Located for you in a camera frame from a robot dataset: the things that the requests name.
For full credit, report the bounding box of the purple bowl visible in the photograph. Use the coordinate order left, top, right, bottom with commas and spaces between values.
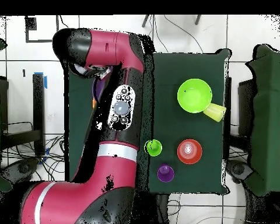
92, 78, 106, 103

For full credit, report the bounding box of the yellow tapered cup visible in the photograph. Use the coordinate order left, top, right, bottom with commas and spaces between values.
202, 103, 227, 123

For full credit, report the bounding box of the green stepped cup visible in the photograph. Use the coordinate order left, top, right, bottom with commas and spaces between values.
144, 139, 163, 158

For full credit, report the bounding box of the purple cup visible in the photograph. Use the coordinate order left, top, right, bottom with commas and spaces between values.
157, 163, 175, 183

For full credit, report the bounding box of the green bowl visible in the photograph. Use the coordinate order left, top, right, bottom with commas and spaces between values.
177, 78, 213, 114

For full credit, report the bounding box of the orange-red bowl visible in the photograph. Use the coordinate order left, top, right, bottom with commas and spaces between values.
176, 138, 203, 165

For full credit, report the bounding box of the dark green tablecloth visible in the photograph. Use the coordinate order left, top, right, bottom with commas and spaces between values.
64, 45, 232, 195

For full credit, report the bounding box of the blue tape strip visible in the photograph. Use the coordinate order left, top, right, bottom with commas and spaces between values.
33, 71, 48, 89

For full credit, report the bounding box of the black stand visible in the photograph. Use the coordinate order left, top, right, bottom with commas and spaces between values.
0, 72, 46, 156

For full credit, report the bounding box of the black box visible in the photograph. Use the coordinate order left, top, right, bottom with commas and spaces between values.
237, 78, 256, 137

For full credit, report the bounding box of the grey office chair base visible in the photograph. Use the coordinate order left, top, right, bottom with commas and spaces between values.
225, 159, 254, 184

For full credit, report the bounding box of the dark office chair base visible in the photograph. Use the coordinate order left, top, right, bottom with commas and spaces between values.
1, 157, 40, 185

